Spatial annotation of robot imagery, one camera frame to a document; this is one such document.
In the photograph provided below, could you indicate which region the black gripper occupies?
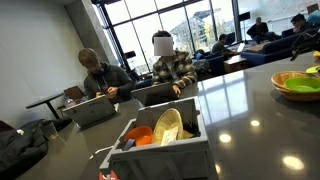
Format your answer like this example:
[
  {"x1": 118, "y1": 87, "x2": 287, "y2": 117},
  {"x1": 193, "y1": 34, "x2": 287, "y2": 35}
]
[{"x1": 289, "y1": 29, "x2": 320, "y2": 62}]

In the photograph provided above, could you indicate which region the green plastic bowl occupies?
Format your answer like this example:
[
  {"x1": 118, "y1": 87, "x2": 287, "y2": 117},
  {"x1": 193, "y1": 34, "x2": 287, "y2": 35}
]
[{"x1": 284, "y1": 76, "x2": 320, "y2": 94}]

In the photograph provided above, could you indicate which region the brown woven bowl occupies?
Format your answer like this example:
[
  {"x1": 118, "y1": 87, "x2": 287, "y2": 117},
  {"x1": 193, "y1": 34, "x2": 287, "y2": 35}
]
[{"x1": 270, "y1": 70, "x2": 320, "y2": 102}]

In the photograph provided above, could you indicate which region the orange plastic bowl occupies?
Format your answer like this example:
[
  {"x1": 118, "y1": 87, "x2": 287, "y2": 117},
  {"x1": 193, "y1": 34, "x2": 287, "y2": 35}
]
[{"x1": 123, "y1": 125, "x2": 154, "y2": 147}]

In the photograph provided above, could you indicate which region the blue sofa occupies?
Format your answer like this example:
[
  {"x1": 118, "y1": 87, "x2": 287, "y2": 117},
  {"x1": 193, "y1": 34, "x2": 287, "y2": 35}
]
[{"x1": 239, "y1": 26, "x2": 320, "y2": 67}]

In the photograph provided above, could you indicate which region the seated dark-haired person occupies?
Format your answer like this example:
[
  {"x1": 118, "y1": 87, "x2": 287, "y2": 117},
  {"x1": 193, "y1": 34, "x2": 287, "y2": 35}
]
[{"x1": 289, "y1": 13, "x2": 309, "y2": 34}]

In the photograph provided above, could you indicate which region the person in blue shirt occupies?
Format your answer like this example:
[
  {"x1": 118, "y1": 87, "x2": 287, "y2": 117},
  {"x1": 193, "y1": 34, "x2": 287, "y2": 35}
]
[{"x1": 306, "y1": 9, "x2": 320, "y2": 27}]

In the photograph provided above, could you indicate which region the seated bald person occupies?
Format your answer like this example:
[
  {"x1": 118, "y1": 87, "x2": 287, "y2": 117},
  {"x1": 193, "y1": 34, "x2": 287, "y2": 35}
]
[{"x1": 245, "y1": 16, "x2": 278, "y2": 44}]

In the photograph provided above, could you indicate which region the wooden coffee table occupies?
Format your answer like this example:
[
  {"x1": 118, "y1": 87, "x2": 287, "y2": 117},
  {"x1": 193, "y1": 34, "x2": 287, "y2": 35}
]
[{"x1": 223, "y1": 54, "x2": 249, "y2": 74}]

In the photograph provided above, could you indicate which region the seated person in dark sweater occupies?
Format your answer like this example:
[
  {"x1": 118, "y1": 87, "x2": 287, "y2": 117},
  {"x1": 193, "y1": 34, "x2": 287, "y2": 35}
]
[{"x1": 210, "y1": 33, "x2": 238, "y2": 56}]

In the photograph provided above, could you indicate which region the blue armchair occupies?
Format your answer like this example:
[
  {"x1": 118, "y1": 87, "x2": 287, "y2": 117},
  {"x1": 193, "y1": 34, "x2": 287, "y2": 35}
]
[{"x1": 193, "y1": 49, "x2": 226, "y2": 76}]

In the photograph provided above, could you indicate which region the grey backpack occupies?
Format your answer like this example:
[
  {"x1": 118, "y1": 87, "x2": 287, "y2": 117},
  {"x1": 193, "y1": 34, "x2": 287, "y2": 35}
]
[{"x1": 192, "y1": 58, "x2": 211, "y2": 75}]

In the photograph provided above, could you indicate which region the person in plaid shirt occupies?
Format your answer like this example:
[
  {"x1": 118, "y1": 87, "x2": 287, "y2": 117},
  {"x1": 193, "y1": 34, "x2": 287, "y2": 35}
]
[{"x1": 151, "y1": 30, "x2": 199, "y2": 98}]

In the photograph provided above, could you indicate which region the small yellow item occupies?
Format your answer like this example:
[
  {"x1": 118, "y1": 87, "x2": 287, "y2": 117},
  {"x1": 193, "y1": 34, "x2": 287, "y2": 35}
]
[{"x1": 182, "y1": 129, "x2": 196, "y2": 140}]

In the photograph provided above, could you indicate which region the pale woven basket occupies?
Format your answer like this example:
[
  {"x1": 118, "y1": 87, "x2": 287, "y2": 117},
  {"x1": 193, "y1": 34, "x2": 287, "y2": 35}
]
[{"x1": 152, "y1": 107, "x2": 185, "y2": 146}]

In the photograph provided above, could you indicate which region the dark grey laptop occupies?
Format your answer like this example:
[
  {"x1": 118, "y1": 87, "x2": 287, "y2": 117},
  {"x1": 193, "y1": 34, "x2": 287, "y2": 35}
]
[{"x1": 130, "y1": 81, "x2": 179, "y2": 107}]

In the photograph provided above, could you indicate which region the white paper tag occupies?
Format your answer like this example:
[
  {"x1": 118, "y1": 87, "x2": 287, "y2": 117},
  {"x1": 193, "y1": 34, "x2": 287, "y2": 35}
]
[{"x1": 160, "y1": 125, "x2": 180, "y2": 147}]

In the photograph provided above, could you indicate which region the grey plastic crate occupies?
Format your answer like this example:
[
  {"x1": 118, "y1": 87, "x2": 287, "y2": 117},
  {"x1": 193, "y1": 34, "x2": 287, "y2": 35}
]
[{"x1": 98, "y1": 97, "x2": 214, "y2": 180}]

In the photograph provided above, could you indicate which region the person in grey jacket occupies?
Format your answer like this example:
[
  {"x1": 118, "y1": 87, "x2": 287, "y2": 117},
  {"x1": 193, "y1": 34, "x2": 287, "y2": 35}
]
[{"x1": 77, "y1": 48, "x2": 136, "y2": 104}]

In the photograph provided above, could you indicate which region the dark blue small item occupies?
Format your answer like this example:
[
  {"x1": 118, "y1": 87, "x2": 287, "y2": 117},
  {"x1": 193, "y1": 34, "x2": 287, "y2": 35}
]
[{"x1": 121, "y1": 138, "x2": 136, "y2": 151}]

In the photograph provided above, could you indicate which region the silver laptop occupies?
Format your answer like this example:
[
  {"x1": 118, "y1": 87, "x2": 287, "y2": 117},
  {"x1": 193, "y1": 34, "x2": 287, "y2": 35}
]
[{"x1": 62, "y1": 94, "x2": 118, "y2": 128}]

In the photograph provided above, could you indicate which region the brown chair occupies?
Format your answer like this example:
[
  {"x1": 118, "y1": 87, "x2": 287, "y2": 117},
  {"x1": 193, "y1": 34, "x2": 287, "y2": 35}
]
[{"x1": 63, "y1": 85, "x2": 86, "y2": 101}]

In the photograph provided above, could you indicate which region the red and white packet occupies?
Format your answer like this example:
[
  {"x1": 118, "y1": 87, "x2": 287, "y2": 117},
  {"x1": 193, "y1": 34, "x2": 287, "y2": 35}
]
[{"x1": 98, "y1": 169, "x2": 120, "y2": 180}]

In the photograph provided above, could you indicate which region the clear water bottle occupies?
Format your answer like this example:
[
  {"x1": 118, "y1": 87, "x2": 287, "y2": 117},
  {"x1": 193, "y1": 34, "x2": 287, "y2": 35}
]
[{"x1": 63, "y1": 95, "x2": 77, "y2": 108}]

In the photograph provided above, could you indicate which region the small black side table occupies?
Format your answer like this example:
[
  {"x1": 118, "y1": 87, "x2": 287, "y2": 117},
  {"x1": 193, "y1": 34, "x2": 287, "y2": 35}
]
[{"x1": 25, "y1": 92, "x2": 65, "y2": 120}]

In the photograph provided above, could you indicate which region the clear glass cup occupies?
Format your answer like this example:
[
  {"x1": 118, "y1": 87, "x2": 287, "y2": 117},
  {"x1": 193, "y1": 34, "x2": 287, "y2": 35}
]
[{"x1": 41, "y1": 120, "x2": 59, "y2": 140}]

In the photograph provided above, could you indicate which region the black jacket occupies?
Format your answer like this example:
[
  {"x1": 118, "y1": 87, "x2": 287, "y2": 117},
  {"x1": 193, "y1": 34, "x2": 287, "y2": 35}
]
[{"x1": 0, "y1": 118, "x2": 73, "y2": 180}]

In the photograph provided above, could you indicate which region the lime green handled bowl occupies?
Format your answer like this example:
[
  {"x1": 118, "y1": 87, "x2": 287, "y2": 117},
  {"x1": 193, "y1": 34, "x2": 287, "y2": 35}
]
[{"x1": 305, "y1": 65, "x2": 320, "y2": 75}]

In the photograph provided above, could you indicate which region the white cable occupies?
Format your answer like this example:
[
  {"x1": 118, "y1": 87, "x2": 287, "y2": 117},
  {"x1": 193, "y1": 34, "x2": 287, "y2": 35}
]
[{"x1": 88, "y1": 145, "x2": 114, "y2": 160}]

